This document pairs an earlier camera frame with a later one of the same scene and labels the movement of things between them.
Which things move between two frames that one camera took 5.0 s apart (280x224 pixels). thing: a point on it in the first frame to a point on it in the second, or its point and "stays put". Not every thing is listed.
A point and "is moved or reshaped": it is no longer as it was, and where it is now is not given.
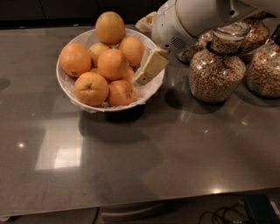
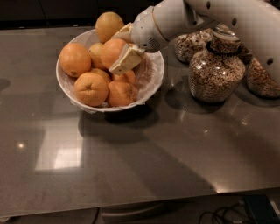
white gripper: (164, 29) to (144, 30)
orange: (122, 93) stays put
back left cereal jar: (199, 43) stays put
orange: (112, 65) is moved or reshaped
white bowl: (143, 91) stays put
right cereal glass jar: (263, 70) stays put
